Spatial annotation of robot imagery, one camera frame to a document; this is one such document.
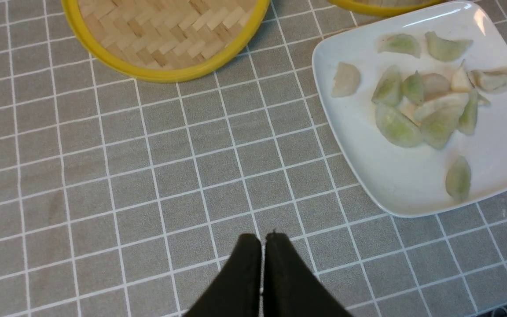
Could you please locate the grey checked tablecloth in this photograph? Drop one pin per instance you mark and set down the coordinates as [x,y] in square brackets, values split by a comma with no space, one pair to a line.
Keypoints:
[121,197]

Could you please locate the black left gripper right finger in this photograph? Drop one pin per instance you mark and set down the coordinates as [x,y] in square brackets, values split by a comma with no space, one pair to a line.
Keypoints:
[290,288]

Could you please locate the white square plate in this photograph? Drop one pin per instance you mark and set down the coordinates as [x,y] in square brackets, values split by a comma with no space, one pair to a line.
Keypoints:
[410,182]

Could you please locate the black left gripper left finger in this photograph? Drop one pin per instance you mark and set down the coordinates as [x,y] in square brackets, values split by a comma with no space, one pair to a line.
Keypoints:
[235,292]

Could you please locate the white dumpling centre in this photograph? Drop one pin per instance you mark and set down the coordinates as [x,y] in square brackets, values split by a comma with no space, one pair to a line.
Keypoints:
[453,100]

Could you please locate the white dumpling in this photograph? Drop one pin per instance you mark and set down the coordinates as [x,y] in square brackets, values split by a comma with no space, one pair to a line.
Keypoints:
[489,81]
[453,100]

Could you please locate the woven bamboo steamer lid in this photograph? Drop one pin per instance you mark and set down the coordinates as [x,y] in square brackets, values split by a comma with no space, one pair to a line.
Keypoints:
[165,41]

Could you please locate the bamboo steamer basket yellow rim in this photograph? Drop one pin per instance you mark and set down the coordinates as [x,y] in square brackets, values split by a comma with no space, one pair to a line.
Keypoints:
[384,8]

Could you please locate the pale pink dumpling centre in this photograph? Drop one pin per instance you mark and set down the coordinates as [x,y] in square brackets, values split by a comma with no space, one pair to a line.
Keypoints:
[434,85]

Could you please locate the white dumpling right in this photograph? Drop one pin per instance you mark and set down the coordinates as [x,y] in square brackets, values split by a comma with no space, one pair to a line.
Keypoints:
[489,81]

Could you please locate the pale pink dumpling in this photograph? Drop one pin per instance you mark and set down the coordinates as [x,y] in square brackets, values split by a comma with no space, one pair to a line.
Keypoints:
[434,85]
[346,80]

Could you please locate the pale pink dumpling left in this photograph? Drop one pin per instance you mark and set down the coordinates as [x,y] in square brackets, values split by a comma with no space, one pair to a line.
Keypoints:
[346,80]

